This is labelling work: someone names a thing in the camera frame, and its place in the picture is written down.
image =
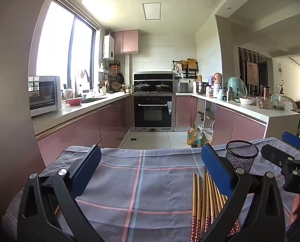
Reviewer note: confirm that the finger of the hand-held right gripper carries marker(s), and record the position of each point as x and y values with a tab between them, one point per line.
274	153
293	140

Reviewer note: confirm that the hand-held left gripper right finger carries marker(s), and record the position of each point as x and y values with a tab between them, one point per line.
216	167

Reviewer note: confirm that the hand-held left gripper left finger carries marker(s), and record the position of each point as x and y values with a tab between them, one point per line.
85	171

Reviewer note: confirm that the black mesh chopstick holder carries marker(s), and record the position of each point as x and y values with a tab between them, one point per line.
240	156

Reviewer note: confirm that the bunch of floral-end chopsticks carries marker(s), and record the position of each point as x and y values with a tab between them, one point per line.
197	206

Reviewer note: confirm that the grey plaid tablecloth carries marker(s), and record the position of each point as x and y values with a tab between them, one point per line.
114	181

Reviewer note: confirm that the plastic bag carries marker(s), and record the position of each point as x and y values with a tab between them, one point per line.
207	134

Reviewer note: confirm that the pink base cabinets with sink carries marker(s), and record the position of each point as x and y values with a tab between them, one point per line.
71	136

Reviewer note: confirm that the crumpled clear plastic bags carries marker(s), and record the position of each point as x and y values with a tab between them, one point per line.
281	102

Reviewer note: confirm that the pink base cabinets peninsula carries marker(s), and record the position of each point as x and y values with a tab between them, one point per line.
240	128

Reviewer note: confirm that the clear plastic food container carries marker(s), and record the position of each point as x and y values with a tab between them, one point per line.
263	103

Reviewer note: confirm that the copper tumbler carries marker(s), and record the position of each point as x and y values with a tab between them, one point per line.
266	92

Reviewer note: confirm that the white bowl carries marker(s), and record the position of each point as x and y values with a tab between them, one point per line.
247	101

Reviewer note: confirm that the pink bowl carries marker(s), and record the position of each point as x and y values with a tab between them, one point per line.
74	102

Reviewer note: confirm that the teal mesh food cover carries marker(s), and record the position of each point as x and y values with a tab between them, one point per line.
237	87

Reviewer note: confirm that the stainless steel pot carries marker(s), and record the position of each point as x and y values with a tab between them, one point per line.
201	88

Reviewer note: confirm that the black built-in stove oven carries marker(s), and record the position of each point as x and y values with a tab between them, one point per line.
153	111

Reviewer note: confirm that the silver toaster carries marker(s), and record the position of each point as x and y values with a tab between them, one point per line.
183	87

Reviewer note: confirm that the white toaster oven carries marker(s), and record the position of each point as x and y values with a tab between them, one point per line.
42	95

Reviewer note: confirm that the pink kettle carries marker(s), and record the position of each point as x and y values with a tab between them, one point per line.
217	80

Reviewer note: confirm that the purple small appliance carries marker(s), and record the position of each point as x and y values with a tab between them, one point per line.
211	80

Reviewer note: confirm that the woven basket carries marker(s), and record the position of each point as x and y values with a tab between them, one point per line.
115	86

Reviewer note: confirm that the small metal kettle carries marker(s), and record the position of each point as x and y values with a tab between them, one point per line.
129	88

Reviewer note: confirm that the black pot with lid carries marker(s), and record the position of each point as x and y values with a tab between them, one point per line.
163	87

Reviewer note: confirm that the beige hanging cloth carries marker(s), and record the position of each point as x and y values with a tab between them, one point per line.
82	73

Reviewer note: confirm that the hanging frying pan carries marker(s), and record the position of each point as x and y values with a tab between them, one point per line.
120	78

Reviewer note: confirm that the black wok with lid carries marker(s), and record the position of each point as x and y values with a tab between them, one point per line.
142	87

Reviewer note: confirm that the wooden cutting board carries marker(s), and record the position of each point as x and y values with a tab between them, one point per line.
191	63

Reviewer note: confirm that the kitchen window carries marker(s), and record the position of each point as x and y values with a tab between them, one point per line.
56	42

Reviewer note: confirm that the rectangular ceiling light panel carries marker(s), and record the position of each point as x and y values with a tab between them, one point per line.
152	11

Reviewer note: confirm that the round wall clock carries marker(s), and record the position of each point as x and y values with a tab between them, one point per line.
280	68

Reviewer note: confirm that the framed wall picture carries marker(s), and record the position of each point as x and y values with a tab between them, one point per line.
252	73

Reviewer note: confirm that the black wall rack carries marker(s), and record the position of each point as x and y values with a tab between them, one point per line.
191	72

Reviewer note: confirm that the white wall water heater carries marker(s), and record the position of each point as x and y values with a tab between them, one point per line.
109	46

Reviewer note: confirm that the pink wall cabinet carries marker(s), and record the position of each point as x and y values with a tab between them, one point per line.
126	41

